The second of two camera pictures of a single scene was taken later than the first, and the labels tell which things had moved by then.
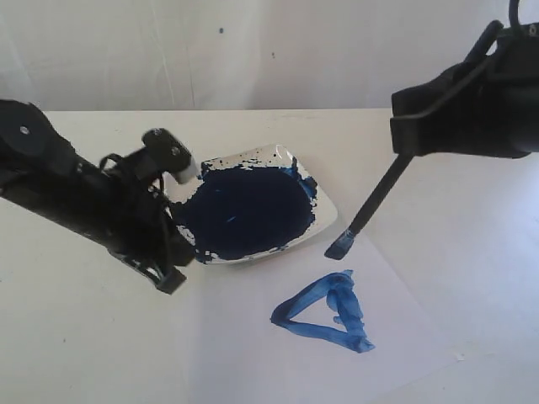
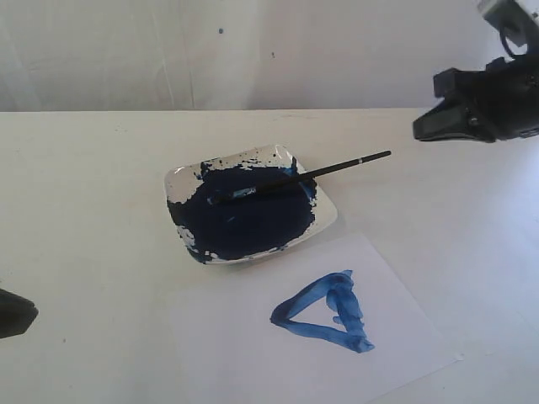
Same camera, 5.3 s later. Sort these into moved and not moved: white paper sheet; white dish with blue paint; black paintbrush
Moved: black paintbrush
Not moved: white paper sheet; white dish with blue paint
